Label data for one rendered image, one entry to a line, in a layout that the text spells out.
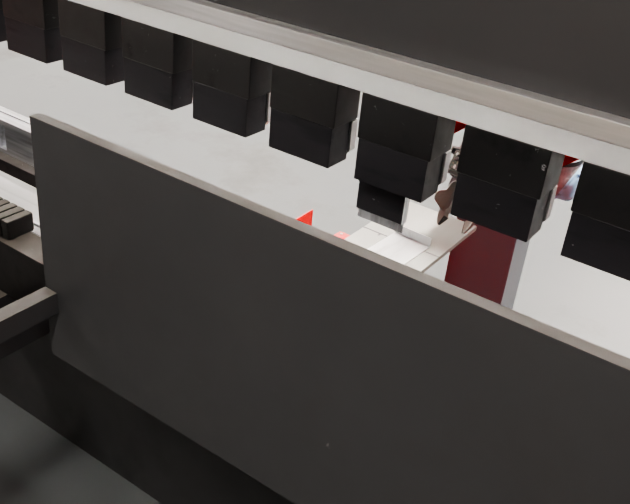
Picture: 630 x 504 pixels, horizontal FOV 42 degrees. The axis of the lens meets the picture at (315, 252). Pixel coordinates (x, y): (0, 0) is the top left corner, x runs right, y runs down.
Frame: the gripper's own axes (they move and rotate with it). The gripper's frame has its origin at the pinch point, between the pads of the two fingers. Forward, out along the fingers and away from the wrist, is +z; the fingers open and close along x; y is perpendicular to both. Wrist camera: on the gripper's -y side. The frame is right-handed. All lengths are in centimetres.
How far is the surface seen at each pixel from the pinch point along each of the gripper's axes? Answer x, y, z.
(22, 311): -20, 67, 46
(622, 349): -32, -178, -3
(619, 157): 39.3, 24.2, -13.8
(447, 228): -6.4, -7.0, 0.2
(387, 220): -2.5, 16.6, 6.0
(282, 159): -236, -157, -27
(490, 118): 19.2, 30.0, -13.4
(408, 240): -7.1, 2.5, 6.7
